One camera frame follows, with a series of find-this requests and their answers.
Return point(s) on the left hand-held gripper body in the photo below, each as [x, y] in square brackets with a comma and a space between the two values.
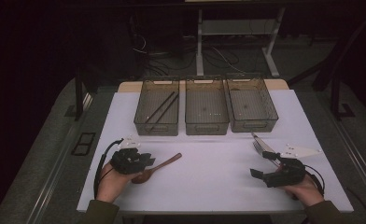
[126, 161]

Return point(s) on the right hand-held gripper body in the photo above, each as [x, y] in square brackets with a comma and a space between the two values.
[288, 174]

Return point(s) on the brown wooden spoon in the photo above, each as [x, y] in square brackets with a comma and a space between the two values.
[143, 177]

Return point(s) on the black chopstick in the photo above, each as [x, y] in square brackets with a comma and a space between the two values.
[165, 110]
[159, 107]

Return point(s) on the translucent brown plastic basket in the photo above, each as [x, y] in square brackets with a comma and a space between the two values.
[251, 104]
[147, 102]
[206, 107]

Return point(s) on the person's right hand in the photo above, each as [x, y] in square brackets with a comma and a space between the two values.
[307, 191]

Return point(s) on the person's left hand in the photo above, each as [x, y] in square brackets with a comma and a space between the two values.
[112, 185]

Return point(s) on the white table board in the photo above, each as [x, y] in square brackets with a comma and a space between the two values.
[215, 186]

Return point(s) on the black metal stand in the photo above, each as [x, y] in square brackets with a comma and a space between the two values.
[335, 96]
[78, 96]

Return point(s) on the black floor outlet frame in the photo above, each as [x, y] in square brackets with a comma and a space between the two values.
[83, 143]

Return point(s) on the metal floor rail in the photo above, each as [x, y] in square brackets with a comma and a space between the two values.
[358, 161]
[52, 177]

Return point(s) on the white metal desk frame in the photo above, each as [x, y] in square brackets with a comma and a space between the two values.
[199, 46]

